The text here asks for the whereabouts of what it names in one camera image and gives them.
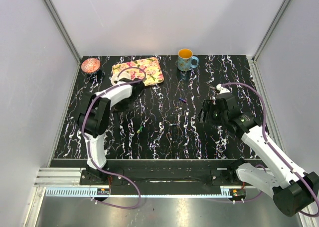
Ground floral rectangular tray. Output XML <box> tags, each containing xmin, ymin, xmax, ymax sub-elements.
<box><xmin>112</xmin><ymin>57</ymin><xmax>164</xmax><ymax>86</ymax></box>

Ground left aluminium frame post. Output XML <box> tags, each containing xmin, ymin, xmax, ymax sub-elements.
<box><xmin>42</xmin><ymin>0</ymin><xmax>81</xmax><ymax>64</ymax></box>

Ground aluminium frame post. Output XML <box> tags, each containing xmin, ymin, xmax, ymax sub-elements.
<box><xmin>252</xmin><ymin>0</ymin><xmax>292</xmax><ymax>63</ymax></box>
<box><xmin>42</xmin><ymin>0</ymin><xmax>81</xmax><ymax>64</ymax></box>

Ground black remote control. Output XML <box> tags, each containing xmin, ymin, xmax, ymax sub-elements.
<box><xmin>113</xmin><ymin>112</ymin><xmax>121</xmax><ymax>135</ymax></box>

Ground blue mug orange inside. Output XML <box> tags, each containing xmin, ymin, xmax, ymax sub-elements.
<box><xmin>177</xmin><ymin>48</ymin><xmax>199</xmax><ymax>72</ymax></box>

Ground aluminium frame rail front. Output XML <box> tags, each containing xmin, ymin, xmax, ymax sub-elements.
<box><xmin>34</xmin><ymin>167</ymin><xmax>306</xmax><ymax>199</ymax></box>

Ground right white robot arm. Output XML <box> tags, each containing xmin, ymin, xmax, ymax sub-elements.
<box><xmin>198</xmin><ymin>92</ymin><xmax>319</xmax><ymax>217</ymax></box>

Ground red patterned bowl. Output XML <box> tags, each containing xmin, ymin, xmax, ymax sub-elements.
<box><xmin>81</xmin><ymin>58</ymin><xmax>101</xmax><ymax>74</ymax></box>

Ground right aluminium frame post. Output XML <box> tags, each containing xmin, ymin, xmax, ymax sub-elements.
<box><xmin>252</xmin><ymin>0</ymin><xmax>292</xmax><ymax>63</ymax></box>

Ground cream white bowl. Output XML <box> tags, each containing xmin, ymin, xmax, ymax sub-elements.
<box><xmin>111</xmin><ymin>72</ymin><xmax>132</xmax><ymax>86</ymax></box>

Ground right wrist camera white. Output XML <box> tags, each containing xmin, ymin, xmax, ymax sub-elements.
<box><xmin>216</xmin><ymin>84</ymin><xmax>230</xmax><ymax>95</ymax></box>

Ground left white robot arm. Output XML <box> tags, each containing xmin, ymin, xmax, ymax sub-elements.
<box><xmin>77</xmin><ymin>78</ymin><xmax>145</xmax><ymax>185</ymax></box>

